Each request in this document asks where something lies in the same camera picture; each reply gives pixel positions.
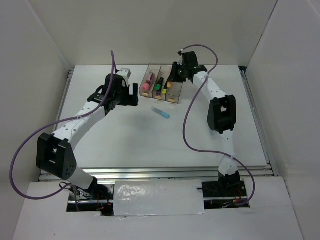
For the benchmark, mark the clear middle organizer bin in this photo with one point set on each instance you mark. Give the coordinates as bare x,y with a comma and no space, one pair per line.
164,72

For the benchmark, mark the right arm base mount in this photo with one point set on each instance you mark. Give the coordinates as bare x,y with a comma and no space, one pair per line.
217,197

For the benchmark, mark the black yellow highlighter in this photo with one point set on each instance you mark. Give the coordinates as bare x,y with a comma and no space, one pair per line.
165,88

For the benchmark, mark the clear left organizer bin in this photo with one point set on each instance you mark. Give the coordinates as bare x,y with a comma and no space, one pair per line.
151,68

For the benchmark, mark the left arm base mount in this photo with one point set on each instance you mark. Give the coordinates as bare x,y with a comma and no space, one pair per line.
101,202

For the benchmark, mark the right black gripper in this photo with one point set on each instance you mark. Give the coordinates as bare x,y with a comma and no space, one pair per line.
174,77

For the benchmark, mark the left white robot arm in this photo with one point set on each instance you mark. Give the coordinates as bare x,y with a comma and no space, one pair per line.
55,152

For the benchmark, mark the aluminium front rail frame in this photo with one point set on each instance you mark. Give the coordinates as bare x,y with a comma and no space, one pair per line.
108,174

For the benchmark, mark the clear organizer bin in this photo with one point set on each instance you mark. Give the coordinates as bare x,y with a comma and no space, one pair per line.
151,68
164,72
174,93

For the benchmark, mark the clear orange highlighter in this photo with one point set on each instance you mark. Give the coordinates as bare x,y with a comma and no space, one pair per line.
169,83

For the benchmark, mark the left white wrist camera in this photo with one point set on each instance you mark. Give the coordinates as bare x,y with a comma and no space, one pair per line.
125,73

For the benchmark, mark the clear right organizer bin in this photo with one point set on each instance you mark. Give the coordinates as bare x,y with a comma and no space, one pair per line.
174,93

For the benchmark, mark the white foil cover plate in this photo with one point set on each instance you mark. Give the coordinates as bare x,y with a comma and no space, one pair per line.
158,198

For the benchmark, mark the clear blue highlighter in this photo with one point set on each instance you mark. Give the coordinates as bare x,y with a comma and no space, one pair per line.
160,112

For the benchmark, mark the pink cap pen bundle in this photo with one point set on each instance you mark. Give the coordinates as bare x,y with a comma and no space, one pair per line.
149,80

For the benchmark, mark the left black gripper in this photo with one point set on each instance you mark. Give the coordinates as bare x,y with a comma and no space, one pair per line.
131,100

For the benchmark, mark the black green highlighter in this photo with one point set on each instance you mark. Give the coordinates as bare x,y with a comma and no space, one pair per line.
159,84

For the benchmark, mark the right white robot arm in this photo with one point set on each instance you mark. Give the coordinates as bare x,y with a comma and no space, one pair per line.
221,116

